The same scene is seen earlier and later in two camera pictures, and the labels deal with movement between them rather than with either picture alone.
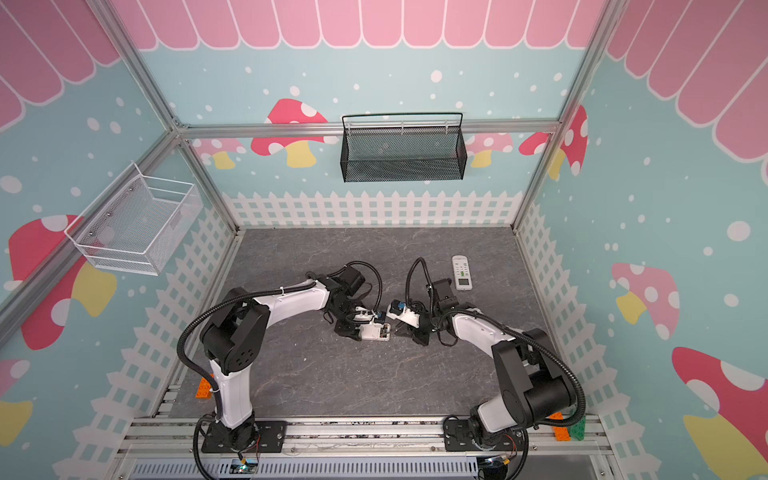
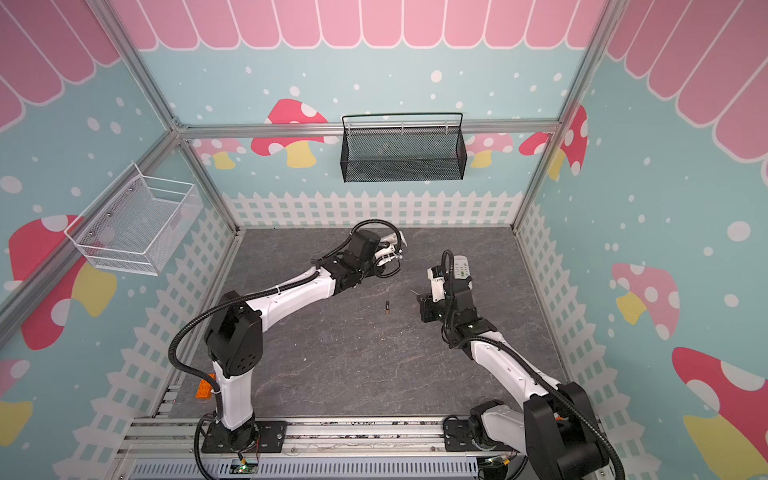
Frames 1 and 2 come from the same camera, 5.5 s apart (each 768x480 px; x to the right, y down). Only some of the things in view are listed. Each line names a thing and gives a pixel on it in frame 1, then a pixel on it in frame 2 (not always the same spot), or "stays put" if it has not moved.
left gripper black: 348,330 → 375,270
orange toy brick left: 204,389 stays put
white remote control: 462,272 stays put
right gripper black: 420,330 → 429,306
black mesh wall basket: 403,147 stays put
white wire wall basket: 135,228 stays put
